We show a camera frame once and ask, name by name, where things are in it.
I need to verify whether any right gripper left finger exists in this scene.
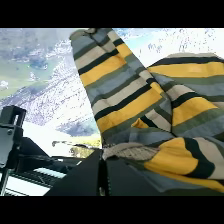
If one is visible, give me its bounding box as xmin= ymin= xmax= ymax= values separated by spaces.
xmin=44 ymin=149 xmax=102 ymax=197

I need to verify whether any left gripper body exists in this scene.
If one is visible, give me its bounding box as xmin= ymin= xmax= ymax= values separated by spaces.
xmin=13 ymin=136 xmax=84 ymax=188

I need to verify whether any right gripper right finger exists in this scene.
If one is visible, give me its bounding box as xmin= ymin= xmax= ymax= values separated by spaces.
xmin=105 ymin=157 xmax=169 ymax=197

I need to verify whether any yellow grey striped long-sleeved shirt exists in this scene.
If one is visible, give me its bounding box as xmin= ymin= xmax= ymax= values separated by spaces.
xmin=69 ymin=27 xmax=224 ymax=194

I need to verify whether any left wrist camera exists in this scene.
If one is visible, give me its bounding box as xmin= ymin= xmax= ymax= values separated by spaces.
xmin=0 ymin=105 xmax=27 ymax=197

